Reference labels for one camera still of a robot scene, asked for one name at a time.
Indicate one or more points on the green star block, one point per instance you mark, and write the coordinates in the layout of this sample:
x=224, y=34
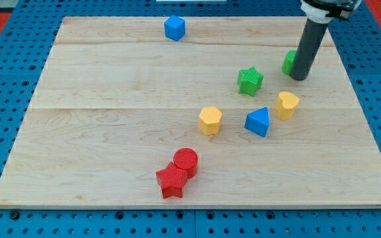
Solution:
x=249, y=81

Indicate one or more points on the blue cube block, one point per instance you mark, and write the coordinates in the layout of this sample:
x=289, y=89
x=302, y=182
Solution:
x=174, y=28

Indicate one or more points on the yellow hexagon block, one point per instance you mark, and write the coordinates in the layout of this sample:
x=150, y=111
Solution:
x=210, y=120

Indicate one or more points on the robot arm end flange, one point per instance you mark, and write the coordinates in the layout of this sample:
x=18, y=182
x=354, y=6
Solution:
x=324, y=11

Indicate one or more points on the red star block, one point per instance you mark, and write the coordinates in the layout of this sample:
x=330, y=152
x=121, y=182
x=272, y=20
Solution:
x=171, y=181

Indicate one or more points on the yellow heart block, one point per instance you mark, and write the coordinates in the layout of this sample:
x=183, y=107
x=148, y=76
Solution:
x=286, y=104

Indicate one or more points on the green round block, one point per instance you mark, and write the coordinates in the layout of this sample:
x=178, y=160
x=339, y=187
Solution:
x=288, y=62

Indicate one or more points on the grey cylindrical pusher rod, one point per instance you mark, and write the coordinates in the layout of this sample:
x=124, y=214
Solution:
x=308, y=47

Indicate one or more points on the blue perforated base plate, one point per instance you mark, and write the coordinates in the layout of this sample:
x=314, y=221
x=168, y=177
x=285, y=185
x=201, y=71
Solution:
x=25, y=43

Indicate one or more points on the red cylinder block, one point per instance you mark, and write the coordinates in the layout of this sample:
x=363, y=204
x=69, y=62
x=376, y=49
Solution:
x=186, y=159

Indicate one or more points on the wooden board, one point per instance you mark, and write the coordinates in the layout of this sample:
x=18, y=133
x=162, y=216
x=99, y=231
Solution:
x=116, y=99

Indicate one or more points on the blue triangle block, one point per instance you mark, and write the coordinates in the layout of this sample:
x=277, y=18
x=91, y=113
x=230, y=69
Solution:
x=258, y=122

